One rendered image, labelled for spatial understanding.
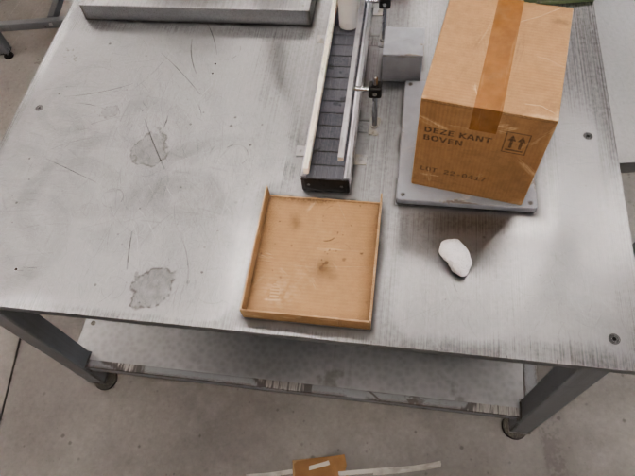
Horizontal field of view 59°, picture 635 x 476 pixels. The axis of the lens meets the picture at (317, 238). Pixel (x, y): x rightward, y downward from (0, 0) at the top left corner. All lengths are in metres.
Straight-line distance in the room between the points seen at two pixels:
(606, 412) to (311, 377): 0.95
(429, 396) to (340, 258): 0.67
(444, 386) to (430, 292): 0.62
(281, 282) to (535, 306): 0.51
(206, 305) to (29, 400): 1.18
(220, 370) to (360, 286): 0.75
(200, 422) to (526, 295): 1.21
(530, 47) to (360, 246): 0.51
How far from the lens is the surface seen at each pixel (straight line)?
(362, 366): 1.74
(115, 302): 1.26
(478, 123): 1.09
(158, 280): 1.25
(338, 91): 1.41
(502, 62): 1.15
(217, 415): 1.99
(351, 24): 1.55
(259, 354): 1.78
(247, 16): 1.69
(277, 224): 1.25
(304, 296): 1.16
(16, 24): 3.18
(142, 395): 2.09
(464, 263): 1.18
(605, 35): 1.72
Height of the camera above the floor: 1.89
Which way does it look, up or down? 60 degrees down
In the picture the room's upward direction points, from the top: 9 degrees counter-clockwise
